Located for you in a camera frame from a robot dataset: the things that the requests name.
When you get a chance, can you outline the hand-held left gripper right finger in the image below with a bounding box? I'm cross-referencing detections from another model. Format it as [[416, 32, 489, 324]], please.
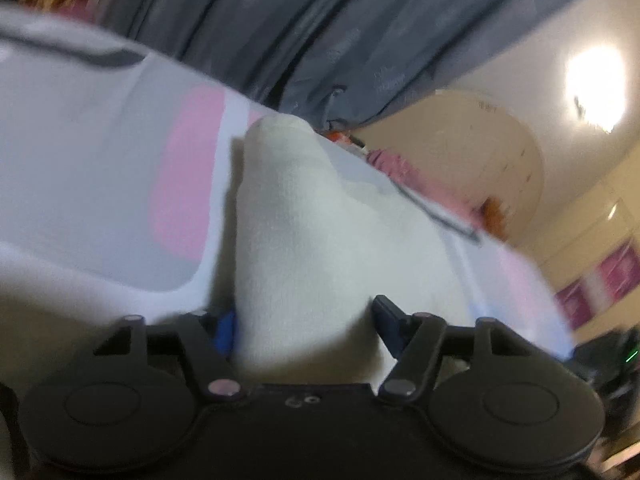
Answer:
[[371, 295, 552, 404]]

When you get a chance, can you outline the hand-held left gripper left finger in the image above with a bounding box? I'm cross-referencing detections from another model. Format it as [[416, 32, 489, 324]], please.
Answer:
[[92, 309, 247, 402]]

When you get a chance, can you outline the small cream white garment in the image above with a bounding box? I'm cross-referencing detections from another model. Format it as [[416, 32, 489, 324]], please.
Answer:
[[232, 115, 482, 392]]

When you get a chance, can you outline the cupboard with pink panels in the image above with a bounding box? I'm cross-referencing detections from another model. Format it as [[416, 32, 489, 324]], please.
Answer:
[[542, 182, 640, 333]]

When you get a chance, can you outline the orange plush toy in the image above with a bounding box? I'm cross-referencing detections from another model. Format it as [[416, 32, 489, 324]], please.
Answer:
[[481, 198, 512, 242]]

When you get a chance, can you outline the pink blanket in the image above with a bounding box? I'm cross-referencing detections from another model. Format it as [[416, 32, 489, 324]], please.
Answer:
[[367, 149, 487, 222]]

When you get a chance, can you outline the small orange white toy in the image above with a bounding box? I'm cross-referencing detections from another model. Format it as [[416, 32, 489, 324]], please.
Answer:
[[325, 130, 372, 155]]

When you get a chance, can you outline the cream arched headboard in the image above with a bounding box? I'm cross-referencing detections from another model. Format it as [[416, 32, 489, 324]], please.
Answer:
[[350, 89, 546, 257]]

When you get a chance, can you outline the pastel patterned bed sheet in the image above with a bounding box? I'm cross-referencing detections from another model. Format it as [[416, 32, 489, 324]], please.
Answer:
[[0, 4, 576, 362]]

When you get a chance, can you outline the bright ceiling light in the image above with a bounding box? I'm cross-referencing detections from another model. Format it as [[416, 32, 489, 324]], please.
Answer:
[[565, 46, 629, 134]]

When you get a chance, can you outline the grey blue curtain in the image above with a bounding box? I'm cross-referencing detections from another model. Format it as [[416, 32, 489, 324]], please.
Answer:
[[90, 0, 617, 127]]

